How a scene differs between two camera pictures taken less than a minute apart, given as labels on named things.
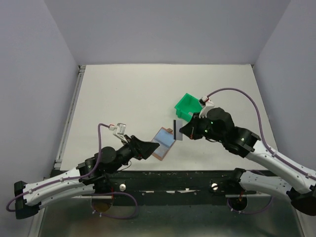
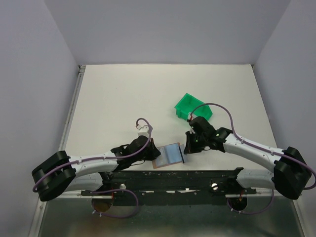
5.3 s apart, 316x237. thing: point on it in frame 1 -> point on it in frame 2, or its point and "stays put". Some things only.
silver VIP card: (177, 124) -> (181, 147)
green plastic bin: (188, 103) stays put
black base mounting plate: (172, 188) stays put
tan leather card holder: (165, 138) -> (170, 154)
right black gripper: (191, 128) -> (189, 147)
